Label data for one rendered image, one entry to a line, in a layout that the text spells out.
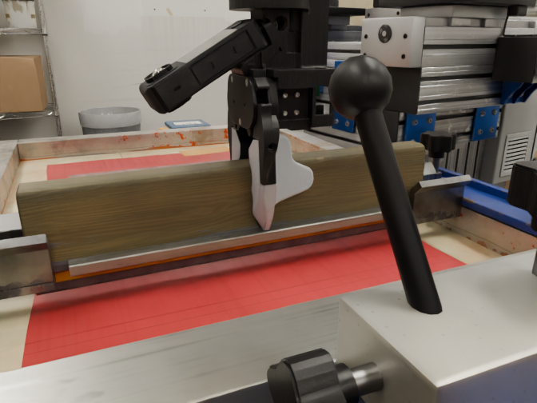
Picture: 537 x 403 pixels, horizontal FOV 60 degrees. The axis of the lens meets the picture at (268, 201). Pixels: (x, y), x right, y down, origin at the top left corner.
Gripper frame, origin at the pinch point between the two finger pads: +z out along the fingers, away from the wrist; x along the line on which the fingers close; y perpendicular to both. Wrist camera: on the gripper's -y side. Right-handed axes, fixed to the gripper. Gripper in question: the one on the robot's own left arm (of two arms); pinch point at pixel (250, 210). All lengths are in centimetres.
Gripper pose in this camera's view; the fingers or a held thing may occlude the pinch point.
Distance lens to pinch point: 46.8
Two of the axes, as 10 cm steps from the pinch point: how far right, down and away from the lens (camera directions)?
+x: -3.9, -3.1, 8.7
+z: 0.0, 9.4, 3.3
